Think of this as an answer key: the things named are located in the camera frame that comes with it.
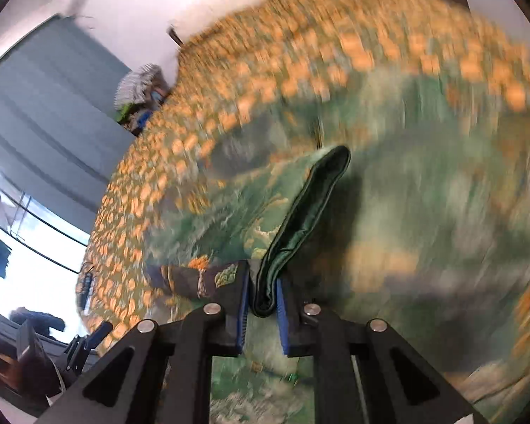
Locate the grey-blue window curtain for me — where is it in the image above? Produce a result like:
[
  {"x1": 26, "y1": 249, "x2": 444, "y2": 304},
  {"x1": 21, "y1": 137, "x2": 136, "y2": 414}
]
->
[{"x1": 0, "y1": 17, "x2": 135, "y2": 232}]

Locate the olive orange floral bedspread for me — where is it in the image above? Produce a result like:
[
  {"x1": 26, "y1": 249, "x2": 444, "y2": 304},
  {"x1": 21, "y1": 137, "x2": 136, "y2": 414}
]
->
[{"x1": 75, "y1": 0, "x2": 530, "y2": 355}]

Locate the green patterned silk garment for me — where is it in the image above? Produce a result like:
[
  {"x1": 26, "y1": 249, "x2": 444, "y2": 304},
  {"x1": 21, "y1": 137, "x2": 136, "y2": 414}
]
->
[{"x1": 142, "y1": 68, "x2": 530, "y2": 423}]

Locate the pile of clothes on nightstand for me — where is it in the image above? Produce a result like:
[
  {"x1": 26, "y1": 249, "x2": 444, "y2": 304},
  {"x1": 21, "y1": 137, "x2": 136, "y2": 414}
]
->
[{"x1": 114, "y1": 63, "x2": 170, "y2": 137}]

